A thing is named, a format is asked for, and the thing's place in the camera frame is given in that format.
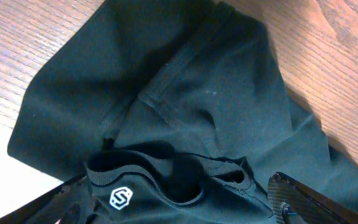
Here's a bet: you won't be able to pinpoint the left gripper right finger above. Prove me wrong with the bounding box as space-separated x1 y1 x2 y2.
268 172 358 224

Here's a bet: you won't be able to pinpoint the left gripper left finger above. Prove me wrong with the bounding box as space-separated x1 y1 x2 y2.
0 175 91 224

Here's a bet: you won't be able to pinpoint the black athletic pants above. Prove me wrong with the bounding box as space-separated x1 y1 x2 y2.
7 1 358 223

